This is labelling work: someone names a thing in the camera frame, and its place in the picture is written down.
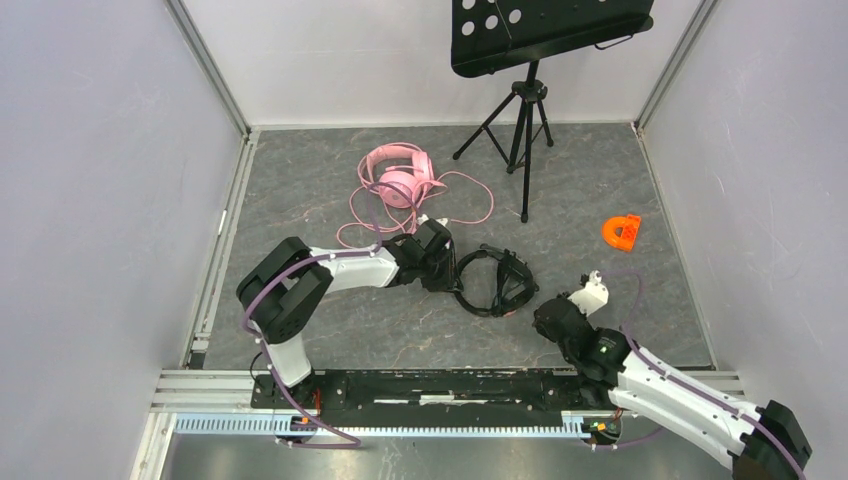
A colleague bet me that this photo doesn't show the pink headphones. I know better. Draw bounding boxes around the pink headphones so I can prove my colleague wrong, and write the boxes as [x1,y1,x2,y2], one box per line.
[359,142,438,209]

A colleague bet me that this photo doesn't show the black headphones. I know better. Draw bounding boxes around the black headphones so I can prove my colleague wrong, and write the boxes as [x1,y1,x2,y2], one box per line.
[453,244,539,318]

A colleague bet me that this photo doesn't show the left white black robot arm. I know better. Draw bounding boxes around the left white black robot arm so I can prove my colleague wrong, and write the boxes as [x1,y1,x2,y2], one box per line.
[236,219,462,408]

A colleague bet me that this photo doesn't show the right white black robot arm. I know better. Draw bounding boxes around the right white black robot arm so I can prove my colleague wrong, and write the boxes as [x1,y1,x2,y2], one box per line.
[533,295,812,479]

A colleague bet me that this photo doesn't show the orange plastic block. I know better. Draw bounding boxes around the orange plastic block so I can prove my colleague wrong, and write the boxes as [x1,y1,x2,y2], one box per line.
[601,214,641,253]

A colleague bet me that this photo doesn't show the black music stand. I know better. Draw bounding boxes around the black music stand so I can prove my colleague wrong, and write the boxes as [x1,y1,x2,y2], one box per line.
[450,0,654,222]

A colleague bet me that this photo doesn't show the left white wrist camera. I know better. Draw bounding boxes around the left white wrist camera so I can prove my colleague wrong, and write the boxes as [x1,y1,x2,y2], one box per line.
[420,215,449,230]

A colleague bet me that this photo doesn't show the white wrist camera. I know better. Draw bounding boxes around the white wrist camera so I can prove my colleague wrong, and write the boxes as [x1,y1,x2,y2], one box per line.
[567,270,609,317]
[420,215,449,230]

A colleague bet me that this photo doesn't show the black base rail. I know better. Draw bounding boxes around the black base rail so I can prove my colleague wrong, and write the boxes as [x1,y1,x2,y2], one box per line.
[289,368,624,428]

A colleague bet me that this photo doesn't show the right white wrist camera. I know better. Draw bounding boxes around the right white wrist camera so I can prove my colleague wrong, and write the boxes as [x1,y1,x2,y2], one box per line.
[567,270,609,317]

